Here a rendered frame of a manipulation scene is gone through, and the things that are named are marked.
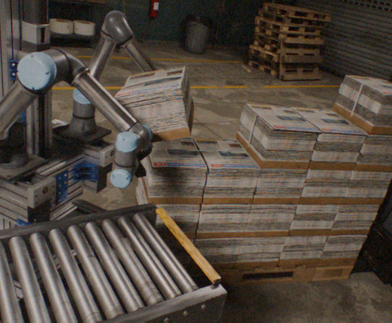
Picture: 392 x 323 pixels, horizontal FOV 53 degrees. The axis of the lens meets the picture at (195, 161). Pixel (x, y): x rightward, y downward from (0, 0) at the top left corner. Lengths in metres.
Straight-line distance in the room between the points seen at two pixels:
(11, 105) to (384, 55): 8.39
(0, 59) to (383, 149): 2.01
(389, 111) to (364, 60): 7.21
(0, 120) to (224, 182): 1.09
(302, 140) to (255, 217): 0.51
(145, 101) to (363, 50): 8.19
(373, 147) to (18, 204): 1.84
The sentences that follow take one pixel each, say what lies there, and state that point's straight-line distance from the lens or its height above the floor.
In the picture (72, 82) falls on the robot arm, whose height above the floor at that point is 1.26.
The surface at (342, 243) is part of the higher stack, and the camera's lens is 2.73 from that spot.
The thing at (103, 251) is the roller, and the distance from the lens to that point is 1.42.
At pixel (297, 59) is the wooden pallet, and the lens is 8.31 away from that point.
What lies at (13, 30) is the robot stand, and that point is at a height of 1.34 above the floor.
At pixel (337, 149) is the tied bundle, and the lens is 2.27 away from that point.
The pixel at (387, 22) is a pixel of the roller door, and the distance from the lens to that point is 9.36.
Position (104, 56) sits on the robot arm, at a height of 1.21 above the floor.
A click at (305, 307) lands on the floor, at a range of 2.62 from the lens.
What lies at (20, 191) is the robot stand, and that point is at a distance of 1.84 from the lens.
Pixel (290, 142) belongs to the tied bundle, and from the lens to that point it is 2.10.
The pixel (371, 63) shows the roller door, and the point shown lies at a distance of 9.44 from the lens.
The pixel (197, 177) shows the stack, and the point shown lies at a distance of 1.99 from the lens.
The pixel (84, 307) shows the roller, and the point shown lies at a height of 0.80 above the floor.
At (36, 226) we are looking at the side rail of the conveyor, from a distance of 1.53.
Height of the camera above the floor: 1.71
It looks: 26 degrees down
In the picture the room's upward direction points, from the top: 11 degrees clockwise
